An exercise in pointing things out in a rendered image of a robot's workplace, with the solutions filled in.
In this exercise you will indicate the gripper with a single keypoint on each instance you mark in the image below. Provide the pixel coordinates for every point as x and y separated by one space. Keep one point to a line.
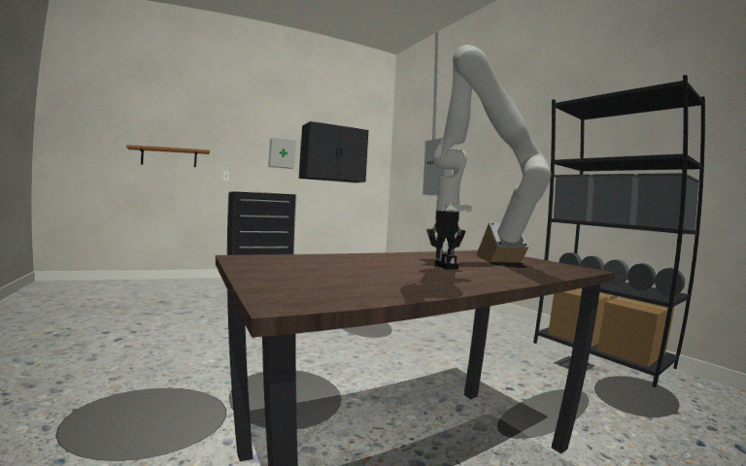
445 226

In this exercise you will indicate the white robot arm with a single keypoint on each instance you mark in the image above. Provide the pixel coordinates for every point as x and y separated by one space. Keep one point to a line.
471 69

